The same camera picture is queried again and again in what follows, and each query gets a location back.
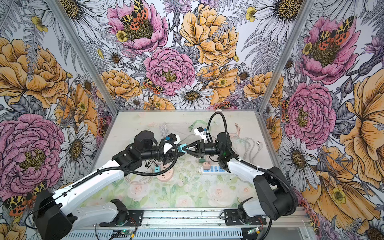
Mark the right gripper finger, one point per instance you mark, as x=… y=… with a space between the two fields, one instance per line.
x=188 y=146
x=191 y=153

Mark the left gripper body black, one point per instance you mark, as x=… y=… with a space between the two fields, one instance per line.
x=157 y=152

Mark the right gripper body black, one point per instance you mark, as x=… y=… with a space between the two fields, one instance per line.
x=208 y=149

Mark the teal charger with white cable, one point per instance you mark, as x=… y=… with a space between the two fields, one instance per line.
x=180 y=149

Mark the pink charger plug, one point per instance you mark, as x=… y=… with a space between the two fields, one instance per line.
x=206 y=166

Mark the teal charger with black cable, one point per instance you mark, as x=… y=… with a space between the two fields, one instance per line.
x=157 y=170

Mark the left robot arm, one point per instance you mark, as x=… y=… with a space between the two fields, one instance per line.
x=57 y=214

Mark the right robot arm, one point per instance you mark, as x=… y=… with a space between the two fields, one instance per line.
x=275 y=197

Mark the white blue power strip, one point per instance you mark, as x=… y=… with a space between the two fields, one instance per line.
x=214 y=170

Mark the round pink power socket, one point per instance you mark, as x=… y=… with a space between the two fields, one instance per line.
x=167 y=176

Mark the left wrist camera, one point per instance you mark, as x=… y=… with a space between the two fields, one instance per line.
x=144 y=141

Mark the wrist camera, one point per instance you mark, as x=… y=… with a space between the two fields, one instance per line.
x=144 y=141
x=202 y=133

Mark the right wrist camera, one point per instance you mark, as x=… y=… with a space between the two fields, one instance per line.
x=202 y=133

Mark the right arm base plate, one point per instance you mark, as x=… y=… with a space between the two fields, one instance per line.
x=233 y=218

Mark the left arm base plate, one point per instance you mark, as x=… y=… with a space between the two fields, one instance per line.
x=131 y=218

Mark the aluminium front rail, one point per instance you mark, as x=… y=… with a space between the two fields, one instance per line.
x=155 y=218

